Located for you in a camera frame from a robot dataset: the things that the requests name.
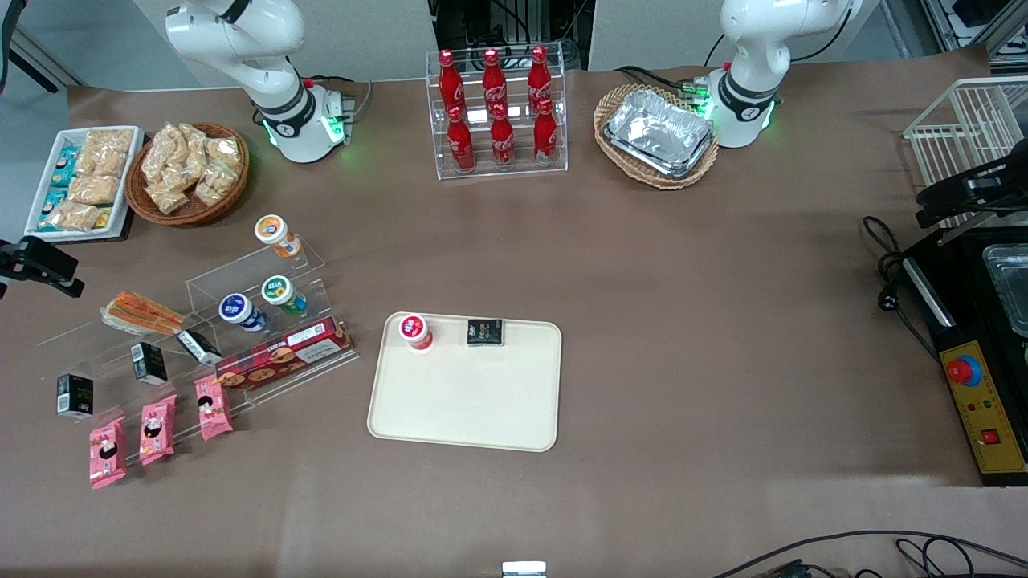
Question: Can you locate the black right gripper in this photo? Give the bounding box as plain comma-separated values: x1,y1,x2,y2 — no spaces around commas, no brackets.
0,236,85,299

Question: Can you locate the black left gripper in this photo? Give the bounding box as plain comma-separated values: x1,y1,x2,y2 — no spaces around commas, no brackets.
916,155,1028,230

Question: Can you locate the white rectangular snack tray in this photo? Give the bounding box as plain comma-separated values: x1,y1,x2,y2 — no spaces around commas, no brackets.
24,126,145,242

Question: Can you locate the wrapped triangle sandwich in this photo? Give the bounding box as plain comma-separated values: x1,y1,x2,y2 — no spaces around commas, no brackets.
101,291,186,336

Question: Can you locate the aluminium foil tray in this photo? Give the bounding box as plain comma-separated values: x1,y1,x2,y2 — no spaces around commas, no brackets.
604,136,716,180
604,88,716,173

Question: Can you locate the white tray edge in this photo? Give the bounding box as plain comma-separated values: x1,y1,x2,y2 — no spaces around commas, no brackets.
367,311,562,453

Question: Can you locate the beige snack packet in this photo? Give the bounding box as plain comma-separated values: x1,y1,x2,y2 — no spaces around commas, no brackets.
67,174,123,206
44,201,103,233
79,128,135,178

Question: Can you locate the clear plastic container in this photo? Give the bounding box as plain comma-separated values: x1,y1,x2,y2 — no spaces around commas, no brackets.
981,243,1028,339

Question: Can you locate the clear bag of puffed snacks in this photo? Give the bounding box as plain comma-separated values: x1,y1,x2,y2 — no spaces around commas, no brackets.
205,136,243,171
148,181,192,215
177,124,211,163
195,164,235,207
143,124,182,182

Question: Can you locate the clear acrylic stepped display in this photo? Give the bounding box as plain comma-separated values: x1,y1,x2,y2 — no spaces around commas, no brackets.
36,237,360,452

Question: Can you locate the brown wicker basket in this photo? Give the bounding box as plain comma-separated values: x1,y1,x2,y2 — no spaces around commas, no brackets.
124,121,250,227

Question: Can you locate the blue yogurt cup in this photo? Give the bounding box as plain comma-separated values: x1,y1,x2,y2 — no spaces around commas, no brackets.
218,293,267,333

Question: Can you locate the pink snack packet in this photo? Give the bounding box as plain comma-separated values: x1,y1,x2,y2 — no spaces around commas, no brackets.
88,417,128,490
139,394,177,466
195,374,234,442

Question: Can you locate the black sealing machine yellow panel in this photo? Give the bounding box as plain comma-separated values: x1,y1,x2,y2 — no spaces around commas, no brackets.
899,225,1028,488

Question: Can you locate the orange yogurt cup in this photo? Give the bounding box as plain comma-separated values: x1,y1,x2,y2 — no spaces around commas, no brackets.
255,214,303,259

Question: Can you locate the green yogurt cup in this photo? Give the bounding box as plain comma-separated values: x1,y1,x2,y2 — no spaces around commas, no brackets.
261,275,308,315

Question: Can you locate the red cookie box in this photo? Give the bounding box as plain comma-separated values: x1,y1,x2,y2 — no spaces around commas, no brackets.
215,316,353,391

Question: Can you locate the light woven wicker basket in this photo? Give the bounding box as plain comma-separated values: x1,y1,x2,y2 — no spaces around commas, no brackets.
594,83,720,190

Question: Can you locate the red yogurt cup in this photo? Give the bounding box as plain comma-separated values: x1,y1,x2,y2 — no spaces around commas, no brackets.
398,313,435,352

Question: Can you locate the clear acrylic bottle rack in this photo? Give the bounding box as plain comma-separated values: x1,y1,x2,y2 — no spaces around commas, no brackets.
426,42,569,181

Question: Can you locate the red cola bottle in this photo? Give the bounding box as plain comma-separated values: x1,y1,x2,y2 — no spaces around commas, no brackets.
481,48,508,113
489,104,517,169
447,104,477,172
527,46,553,110
532,100,559,166
438,50,466,115

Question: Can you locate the white wire rack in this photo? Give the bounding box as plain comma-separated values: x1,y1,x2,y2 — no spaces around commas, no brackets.
904,76,1028,231

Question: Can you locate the black power cable with plug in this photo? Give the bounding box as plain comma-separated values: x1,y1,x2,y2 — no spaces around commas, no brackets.
862,215,950,356

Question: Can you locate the aluminium frame shelf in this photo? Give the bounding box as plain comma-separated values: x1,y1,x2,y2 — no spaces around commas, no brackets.
920,0,1028,59

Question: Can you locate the black arm base cable bundle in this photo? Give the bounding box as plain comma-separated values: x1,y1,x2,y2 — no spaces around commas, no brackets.
614,66,709,105

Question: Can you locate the grey arm base cable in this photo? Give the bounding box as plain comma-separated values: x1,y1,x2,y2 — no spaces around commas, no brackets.
309,75,375,123

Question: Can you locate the long black floor cable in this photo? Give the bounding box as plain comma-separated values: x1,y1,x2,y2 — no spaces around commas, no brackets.
711,530,1028,578

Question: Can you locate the looped black cable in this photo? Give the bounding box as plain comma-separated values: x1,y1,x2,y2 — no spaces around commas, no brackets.
895,536,1028,578

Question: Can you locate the black equipment cabinet with cables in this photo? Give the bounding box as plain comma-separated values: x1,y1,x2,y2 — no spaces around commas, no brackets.
430,0,595,73

